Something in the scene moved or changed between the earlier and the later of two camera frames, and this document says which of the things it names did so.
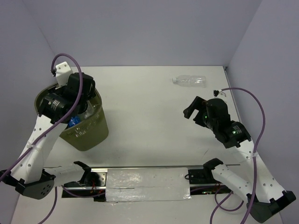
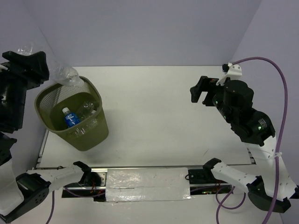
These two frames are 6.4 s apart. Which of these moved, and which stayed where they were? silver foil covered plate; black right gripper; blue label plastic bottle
Moved: black right gripper
Stayed: blue label plastic bottle; silver foil covered plate
